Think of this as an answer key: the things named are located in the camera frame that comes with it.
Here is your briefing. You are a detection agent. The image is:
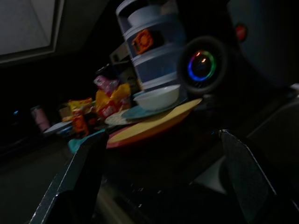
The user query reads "yellow red snack packet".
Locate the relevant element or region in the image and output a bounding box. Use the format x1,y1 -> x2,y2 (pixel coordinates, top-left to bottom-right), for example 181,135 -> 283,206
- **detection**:
95,83 -> 131,119

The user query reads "beige carton box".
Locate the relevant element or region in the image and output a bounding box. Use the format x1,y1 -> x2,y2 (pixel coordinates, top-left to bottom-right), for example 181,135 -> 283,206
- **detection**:
109,43 -> 131,67

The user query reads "blue microfibre towel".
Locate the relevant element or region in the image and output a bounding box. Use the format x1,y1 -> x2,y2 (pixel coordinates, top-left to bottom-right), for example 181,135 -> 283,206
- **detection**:
67,130 -> 107,155

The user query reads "yellow plate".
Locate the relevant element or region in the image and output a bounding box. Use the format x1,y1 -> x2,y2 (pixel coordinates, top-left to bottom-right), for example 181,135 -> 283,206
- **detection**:
107,98 -> 203,147

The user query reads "brown cardboard box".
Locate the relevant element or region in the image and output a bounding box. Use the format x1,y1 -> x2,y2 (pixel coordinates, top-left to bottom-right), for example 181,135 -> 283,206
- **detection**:
120,67 -> 142,93

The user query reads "black plastic gadget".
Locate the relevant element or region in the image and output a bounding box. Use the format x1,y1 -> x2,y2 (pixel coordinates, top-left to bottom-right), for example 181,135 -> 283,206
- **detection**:
95,63 -> 111,77

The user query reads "pink cup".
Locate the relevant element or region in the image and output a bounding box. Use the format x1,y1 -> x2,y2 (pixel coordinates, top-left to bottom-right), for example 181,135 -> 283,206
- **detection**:
29,105 -> 51,133

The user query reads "orange square fan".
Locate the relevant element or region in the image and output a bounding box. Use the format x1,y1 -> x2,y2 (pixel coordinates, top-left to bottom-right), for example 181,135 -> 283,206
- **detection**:
131,29 -> 155,56

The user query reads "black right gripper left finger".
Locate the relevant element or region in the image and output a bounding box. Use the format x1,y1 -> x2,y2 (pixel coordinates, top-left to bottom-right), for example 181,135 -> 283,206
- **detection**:
29,132 -> 107,224

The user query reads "floral print plate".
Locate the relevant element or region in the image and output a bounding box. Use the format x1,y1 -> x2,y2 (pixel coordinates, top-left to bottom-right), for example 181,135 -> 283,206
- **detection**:
104,112 -> 131,127

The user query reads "grey rice cooker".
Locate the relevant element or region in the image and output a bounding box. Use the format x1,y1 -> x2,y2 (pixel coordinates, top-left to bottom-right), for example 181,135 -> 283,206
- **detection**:
226,0 -> 299,86

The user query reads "black fan RGB ring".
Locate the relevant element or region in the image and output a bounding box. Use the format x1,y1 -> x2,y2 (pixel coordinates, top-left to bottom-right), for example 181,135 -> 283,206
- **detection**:
177,36 -> 232,97

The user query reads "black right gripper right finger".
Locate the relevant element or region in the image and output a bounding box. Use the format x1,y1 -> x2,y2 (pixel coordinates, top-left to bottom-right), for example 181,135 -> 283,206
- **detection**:
218,129 -> 296,224

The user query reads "translucent stacked food container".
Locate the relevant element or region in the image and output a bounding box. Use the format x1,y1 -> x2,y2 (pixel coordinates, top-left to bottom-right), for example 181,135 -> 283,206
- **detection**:
116,0 -> 187,94

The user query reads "teal plate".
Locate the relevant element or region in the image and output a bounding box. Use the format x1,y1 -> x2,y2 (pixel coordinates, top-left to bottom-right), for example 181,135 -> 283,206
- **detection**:
121,99 -> 191,121

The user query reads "white plate blue rim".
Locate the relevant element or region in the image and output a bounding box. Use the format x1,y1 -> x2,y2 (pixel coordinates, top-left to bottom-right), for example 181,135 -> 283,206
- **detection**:
43,121 -> 74,136

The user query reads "yellow noodle packet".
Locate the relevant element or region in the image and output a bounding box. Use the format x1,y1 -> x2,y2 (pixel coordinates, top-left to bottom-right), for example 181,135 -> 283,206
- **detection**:
67,97 -> 93,112

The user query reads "pink snack packet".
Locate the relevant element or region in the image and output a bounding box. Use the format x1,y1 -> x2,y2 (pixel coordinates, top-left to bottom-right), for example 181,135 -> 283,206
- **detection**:
93,75 -> 120,97

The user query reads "orange snack packet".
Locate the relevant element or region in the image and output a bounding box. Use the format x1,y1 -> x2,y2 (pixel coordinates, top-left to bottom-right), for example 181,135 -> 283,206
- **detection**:
70,113 -> 92,139

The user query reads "white ceramic bowl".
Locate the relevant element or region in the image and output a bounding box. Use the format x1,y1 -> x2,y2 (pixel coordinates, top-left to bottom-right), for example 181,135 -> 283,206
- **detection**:
132,84 -> 182,112

